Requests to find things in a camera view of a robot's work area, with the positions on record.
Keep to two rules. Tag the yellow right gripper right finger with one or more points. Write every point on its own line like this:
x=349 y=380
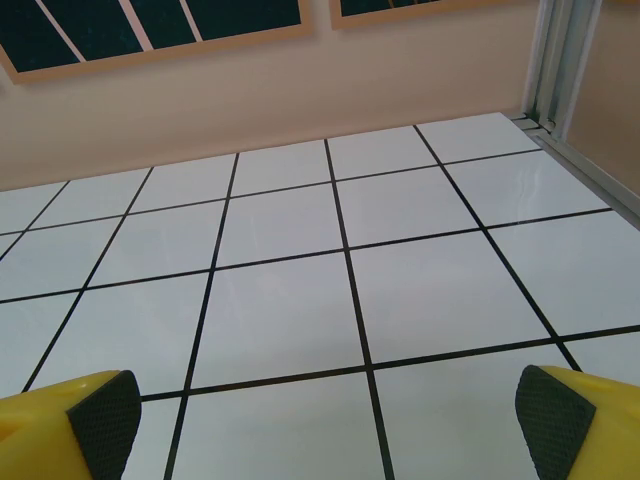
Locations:
x=590 y=430

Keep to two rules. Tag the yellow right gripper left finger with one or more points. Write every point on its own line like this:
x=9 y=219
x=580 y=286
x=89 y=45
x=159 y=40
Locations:
x=45 y=435

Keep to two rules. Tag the aluminium table side rail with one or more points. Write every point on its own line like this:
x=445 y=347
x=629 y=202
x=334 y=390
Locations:
x=585 y=165

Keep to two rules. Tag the aluminium corner post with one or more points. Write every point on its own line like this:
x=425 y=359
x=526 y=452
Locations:
x=552 y=60

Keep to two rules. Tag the pink flowers wall panel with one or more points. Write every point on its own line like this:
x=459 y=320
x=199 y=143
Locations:
x=150 y=25

